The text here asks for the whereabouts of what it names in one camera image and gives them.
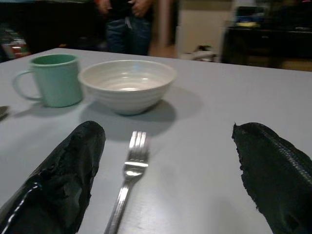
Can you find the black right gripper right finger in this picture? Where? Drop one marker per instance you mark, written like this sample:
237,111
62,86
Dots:
275,175

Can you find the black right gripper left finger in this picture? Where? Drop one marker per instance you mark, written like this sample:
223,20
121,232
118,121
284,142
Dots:
61,180

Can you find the silver metal fork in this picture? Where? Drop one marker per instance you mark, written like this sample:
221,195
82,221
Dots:
130,175

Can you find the mint green mug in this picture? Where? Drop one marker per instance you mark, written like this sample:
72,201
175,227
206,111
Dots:
54,80

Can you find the white ribbed ceramic bowl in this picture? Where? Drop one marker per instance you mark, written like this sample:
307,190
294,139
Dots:
128,85

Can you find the dark wooden cabinet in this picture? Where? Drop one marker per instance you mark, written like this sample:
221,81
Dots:
267,46

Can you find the dark cluttered shelf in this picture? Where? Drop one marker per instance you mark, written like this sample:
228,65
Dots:
14,36

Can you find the person in blue jeans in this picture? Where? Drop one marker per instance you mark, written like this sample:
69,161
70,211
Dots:
128,26

